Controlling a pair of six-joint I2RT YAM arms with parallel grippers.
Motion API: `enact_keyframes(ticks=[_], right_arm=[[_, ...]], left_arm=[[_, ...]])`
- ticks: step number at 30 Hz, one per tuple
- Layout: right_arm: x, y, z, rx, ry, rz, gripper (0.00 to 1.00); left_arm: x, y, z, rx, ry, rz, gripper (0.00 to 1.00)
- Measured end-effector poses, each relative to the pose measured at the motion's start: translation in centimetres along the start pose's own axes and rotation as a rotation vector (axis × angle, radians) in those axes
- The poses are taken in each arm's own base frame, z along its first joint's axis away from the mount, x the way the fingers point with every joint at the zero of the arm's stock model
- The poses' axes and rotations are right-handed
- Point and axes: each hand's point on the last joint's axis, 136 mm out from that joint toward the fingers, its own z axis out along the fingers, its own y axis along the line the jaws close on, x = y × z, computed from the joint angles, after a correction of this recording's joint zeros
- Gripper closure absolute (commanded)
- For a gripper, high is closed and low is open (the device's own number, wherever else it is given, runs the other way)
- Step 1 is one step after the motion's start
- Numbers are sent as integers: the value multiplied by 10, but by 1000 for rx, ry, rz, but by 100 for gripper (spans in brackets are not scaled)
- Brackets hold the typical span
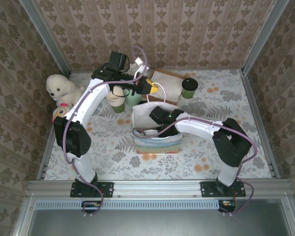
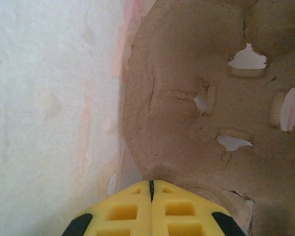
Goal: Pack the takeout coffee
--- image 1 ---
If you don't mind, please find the white paper napkin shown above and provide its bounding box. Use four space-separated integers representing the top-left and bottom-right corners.
151 71 184 99

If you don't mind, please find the white landscape print paper bag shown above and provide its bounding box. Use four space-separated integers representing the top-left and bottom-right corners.
131 83 182 155

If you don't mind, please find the mint green cup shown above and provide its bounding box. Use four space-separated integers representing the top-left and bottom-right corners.
124 88 145 108

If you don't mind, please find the brown cardboard box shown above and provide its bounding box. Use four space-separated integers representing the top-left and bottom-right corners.
147 70 187 105

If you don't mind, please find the floral patterned table cover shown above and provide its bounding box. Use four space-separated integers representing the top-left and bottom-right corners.
44 70 272 181

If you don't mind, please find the white plush dog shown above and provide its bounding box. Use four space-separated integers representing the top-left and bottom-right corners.
46 73 86 105

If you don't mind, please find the small plush with glasses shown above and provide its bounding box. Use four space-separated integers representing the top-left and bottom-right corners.
51 103 73 122

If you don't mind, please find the small electronics board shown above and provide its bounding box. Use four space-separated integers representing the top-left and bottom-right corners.
81 200 102 214
218 199 236 213

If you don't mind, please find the grey metal panel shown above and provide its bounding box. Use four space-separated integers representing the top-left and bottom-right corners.
12 198 295 236

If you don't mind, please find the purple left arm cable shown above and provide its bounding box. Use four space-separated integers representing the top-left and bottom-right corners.
63 45 148 218

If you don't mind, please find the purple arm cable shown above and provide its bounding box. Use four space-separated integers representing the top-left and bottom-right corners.
63 45 148 218
133 117 259 217

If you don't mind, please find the aluminium front rail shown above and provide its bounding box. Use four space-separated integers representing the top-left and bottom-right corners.
27 179 292 199

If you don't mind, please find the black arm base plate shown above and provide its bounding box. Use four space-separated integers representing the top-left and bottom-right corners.
200 180 246 198
70 180 114 198

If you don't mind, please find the white slotted cable duct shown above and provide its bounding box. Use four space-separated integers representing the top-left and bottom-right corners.
35 199 221 211

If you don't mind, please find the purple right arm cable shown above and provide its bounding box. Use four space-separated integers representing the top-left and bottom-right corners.
133 117 259 217

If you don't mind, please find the aluminium frame post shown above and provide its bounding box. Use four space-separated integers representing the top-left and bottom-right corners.
19 0 72 77
240 0 291 74

